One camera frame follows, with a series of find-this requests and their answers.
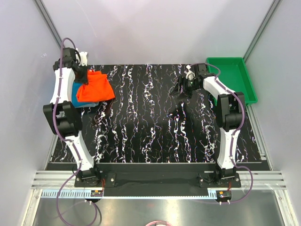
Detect left orange black connector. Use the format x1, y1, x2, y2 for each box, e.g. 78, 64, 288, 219
91, 190, 103, 197

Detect black marbled table mat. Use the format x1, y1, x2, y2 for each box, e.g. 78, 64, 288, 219
48, 64, 264, 163

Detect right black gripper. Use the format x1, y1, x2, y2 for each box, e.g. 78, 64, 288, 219
169, 75, 200, 100

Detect orange t shirt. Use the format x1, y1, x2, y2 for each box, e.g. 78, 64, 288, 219
76, 70, 115, 103

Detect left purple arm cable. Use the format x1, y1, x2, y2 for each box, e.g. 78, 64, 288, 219
53, 37, 98, 223

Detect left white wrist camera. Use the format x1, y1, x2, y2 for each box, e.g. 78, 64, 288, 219
79, 51, 88, 66

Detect right orange black connector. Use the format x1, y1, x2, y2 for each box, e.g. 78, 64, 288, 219
217, 190, 232, 200

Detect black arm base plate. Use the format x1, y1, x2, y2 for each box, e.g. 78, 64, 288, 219
75, 163, 241, 188

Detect aluminium frame rail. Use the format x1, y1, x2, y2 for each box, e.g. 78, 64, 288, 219
32, 170, 286, 190

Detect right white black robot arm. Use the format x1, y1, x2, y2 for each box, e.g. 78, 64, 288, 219
169, 63, 245, 187

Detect white slotted cable duct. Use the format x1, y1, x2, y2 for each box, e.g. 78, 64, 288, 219
41, 190, 218, 198

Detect pink cable loop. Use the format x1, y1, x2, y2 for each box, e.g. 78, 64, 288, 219
145, 220, 171, 226

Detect green plastic tray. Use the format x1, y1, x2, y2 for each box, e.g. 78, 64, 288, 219
206, 57, 258, 106

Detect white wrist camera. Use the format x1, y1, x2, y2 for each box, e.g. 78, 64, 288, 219
185, 65, 195, 81
79, 51, 88, 66

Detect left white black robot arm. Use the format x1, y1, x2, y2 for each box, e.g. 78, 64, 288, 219
43, 48, 102, 187

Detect folded teal t shirt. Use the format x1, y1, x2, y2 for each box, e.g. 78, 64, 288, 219
71, 82, 99, 109

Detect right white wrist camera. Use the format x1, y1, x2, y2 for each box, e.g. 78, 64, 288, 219
185, 65, 195, 81

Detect orange black connector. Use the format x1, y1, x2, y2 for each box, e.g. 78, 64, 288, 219
217, 190, 232, 200
91, 190, 103, 197

